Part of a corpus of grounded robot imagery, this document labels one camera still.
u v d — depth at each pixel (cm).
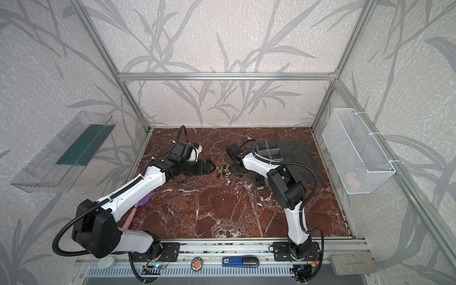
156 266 71
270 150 103
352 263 68
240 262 68
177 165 63
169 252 73
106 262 70
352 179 73
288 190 52
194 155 69
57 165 65
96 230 41
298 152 108
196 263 71
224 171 98
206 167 75
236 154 76
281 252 73
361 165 60
